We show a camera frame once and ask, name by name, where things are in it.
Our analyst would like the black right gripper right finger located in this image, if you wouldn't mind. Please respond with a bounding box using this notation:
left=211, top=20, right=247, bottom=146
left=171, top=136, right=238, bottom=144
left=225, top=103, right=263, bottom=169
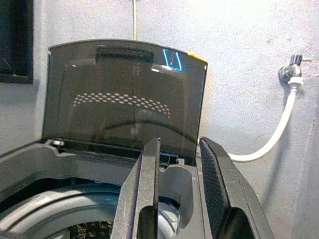
left=199, top=136, right=275, bottom=239

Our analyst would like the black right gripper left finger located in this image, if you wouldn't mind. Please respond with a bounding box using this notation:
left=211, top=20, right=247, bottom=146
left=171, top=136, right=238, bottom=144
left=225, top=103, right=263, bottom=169
left=110, top=137, right=161, bottom=239

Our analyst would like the grey top-load washing machine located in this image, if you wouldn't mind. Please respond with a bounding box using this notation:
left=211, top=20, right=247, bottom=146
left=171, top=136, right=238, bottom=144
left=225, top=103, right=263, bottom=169
left=0, top=138, right=255, bottom=239

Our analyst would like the smoked transparent washer lid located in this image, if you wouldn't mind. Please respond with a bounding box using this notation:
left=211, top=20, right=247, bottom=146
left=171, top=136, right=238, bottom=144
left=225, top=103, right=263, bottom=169
left=41, top=39, right=208, bottom=166

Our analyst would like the yellow sticker on lid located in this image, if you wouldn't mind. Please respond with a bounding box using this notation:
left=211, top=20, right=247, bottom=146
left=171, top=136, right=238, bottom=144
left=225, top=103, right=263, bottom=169
left=187, top=49, right=207, bottom=63

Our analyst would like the black framed window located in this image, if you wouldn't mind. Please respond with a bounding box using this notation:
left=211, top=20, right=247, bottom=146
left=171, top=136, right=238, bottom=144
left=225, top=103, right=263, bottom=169
left=0, top=0, right=34, bottom=85

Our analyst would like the white water inlet hose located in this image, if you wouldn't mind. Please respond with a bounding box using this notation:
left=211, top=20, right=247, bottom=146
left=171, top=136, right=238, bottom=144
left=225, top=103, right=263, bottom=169
left=227, top=77, right=304, bottom=163

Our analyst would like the chrome wall water tap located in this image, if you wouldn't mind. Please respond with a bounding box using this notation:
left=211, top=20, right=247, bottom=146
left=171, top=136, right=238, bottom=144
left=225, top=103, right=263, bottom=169
left=278, top=54, right=312, bottom=83

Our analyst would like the white wall cable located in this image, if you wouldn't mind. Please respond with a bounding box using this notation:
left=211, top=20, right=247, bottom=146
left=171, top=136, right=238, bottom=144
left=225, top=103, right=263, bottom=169
left=132, top=0, right=138, bottom=40

